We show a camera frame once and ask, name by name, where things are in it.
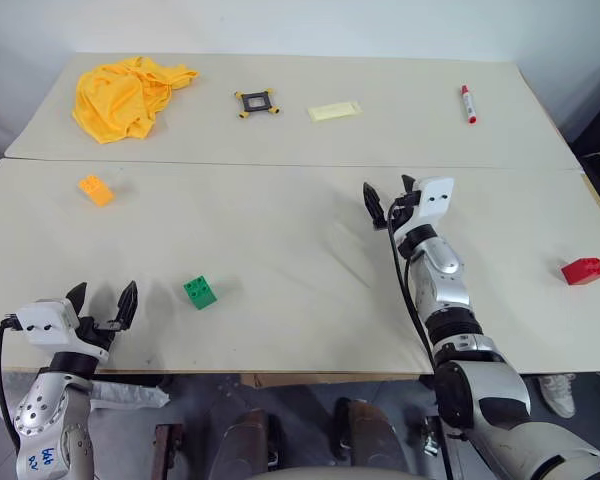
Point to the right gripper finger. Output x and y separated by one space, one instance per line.
410 185
375 207

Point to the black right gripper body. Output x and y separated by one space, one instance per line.
401 212

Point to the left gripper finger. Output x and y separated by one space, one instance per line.
77 297
127 305

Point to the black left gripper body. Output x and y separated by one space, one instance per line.
96 334

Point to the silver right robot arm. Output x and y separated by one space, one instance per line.
460 320

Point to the crumpled white paper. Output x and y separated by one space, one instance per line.
130 395

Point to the green toy brick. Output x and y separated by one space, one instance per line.
200 292

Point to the red white marker pen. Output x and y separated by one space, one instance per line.
469 104

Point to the pale yellow flat packet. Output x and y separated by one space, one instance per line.
334 110

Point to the orange toy brick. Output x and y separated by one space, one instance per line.
98 190

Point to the dark rounded brown shape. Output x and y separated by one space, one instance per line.
367 435
247 440

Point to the red toy brick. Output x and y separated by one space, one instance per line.
582 271

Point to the crumpled yellow cloth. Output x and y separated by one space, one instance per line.
122 100

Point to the white sneaker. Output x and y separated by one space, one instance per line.
557 392

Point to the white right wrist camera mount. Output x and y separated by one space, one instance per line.
432 200

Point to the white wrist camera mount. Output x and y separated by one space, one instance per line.
432 200
45 320

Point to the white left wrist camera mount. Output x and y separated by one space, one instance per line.
45 320

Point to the dark red metal frame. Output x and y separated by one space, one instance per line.
167 450

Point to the black yellow square frame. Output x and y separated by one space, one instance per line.
256 103

